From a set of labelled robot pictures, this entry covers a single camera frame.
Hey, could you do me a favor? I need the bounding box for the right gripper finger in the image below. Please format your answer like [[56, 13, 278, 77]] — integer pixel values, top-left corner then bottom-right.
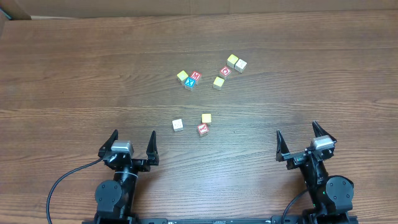
[[276, 130, 290, 156], [312, 121, 336, 142]]

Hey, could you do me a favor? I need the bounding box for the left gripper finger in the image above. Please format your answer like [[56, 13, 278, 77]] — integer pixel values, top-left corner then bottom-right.
[[146, 131, 157, 159], [99, 129, 118, 153]]

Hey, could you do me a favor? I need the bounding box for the white Z block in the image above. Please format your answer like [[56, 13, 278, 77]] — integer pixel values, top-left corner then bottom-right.
[[172, 119, 183, 132]]

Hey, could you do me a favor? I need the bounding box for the red Y block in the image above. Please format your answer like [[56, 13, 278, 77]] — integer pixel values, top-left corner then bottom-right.
[[197, 123, 209, 136]]

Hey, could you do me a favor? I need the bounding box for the yellow ladybug block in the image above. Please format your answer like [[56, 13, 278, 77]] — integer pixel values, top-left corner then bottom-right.
[[201, 113, 212, 126]]

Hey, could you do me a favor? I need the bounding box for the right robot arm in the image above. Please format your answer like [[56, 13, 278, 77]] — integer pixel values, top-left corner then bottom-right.
[[271, 121, 359, 224]]

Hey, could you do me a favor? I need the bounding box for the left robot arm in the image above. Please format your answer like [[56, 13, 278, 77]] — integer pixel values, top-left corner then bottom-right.
[[94, 130, 159, 223]]

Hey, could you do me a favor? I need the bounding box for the blue X block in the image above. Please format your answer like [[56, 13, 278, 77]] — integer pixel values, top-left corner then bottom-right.
[[183, 77, 196, 91]]

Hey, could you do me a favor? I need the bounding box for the yellow block left cluster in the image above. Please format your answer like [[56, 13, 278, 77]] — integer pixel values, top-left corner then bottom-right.
[[177, 70, 189, 84]]

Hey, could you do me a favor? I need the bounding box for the red M block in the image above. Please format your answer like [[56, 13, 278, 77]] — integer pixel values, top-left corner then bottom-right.
[[190, 71, 202, 85]]

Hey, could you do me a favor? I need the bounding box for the yellow block centre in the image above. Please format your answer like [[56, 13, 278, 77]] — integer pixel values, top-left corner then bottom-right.
[[213, 77, 224, 90]]

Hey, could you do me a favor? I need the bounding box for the white block top right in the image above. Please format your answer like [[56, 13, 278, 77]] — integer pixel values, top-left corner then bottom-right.
[[234, 58, 247, 73]]

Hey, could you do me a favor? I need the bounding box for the red O block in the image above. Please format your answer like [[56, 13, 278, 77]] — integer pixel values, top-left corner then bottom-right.
[[219, 66, 232, 80]]

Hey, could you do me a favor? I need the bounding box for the yellow block top right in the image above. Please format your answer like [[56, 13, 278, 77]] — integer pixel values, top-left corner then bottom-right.
[[226, 54, 239, 68]]

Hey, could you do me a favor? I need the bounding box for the cardboard backdrop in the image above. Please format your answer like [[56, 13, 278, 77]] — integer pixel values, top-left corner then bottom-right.
[[1, 0, 397, 19]]

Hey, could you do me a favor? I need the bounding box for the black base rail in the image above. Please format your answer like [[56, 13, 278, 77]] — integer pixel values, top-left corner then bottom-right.
[[82, 215, 358, 224]]

